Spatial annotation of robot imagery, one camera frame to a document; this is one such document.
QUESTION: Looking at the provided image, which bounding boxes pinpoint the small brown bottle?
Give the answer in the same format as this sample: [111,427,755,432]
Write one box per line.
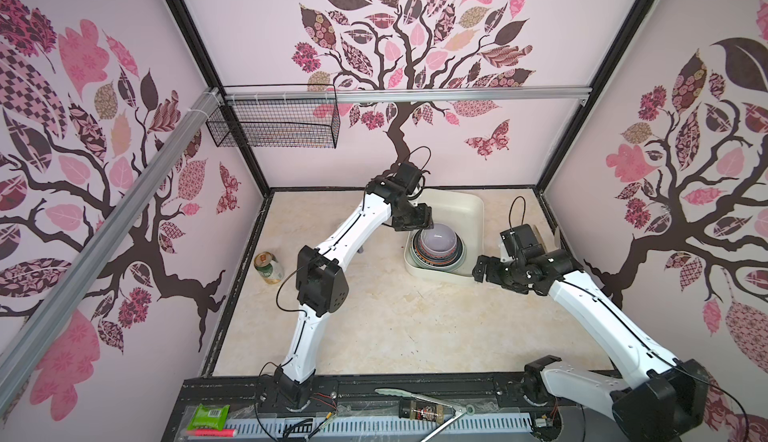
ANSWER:
[398,399,449,424]

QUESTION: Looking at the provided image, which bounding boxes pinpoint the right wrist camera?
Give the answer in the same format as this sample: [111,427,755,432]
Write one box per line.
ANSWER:
[500,224,545,266]

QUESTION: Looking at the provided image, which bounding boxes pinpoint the white plastic bin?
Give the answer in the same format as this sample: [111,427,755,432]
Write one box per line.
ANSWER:
[404,189,484,283]

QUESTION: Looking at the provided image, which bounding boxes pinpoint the green snack packet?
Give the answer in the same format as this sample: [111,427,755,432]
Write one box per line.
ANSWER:
[187,404,230,431]

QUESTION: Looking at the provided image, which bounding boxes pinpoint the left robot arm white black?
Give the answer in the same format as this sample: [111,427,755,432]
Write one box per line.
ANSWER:
[273,174,433,410]

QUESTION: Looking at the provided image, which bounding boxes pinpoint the pink marker pen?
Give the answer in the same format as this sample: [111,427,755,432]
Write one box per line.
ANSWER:
[187,428,238,438]

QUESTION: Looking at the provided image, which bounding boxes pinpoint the light green plastic tongs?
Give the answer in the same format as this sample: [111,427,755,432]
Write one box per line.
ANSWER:
[374,387,476,441]

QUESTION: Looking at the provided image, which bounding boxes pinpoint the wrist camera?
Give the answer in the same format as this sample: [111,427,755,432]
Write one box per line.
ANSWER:
[393,161,426,200]
[500,224,545,266]

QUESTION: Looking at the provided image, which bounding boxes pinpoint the lavender bowl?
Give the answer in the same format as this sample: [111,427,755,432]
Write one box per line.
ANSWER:
[416,223,459,254]

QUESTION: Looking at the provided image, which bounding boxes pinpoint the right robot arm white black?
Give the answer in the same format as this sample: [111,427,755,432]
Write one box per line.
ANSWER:
[472,250,709,441]

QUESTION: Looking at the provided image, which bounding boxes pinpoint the black wire basket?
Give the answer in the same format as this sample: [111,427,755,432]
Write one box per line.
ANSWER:
[206,82,341,149]

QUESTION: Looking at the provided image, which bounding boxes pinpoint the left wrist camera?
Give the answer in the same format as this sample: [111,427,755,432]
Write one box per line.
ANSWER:
[393,161,426,200]

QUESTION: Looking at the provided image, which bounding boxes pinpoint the red patterned bowl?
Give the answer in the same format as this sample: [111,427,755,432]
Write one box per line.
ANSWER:
[411,238,464,261]

